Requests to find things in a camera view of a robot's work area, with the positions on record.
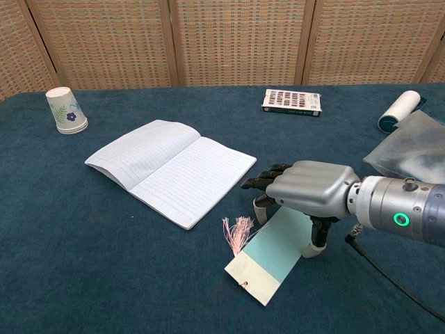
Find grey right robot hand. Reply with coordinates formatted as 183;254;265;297
241;161;362;259

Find cream and teal tasselled bookmark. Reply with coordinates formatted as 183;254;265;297
222;205;314;307

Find small box with colour swatches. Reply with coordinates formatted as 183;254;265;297
261;88;323;117

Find grey translucent plastic bag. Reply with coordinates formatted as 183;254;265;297
362;109;445;185

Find white and teal lint roller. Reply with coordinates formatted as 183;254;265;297
378;90;428;134

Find open lined notebook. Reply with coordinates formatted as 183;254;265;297
84;119;257;232

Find woven rattan folding screen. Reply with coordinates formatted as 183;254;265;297
0;0;445;102

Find teal tablecloth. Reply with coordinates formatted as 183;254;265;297
0;82;445;334

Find floral print paper cup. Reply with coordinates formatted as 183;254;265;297
45;86;89;136

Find black cable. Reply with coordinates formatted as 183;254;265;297
343;225;445;319

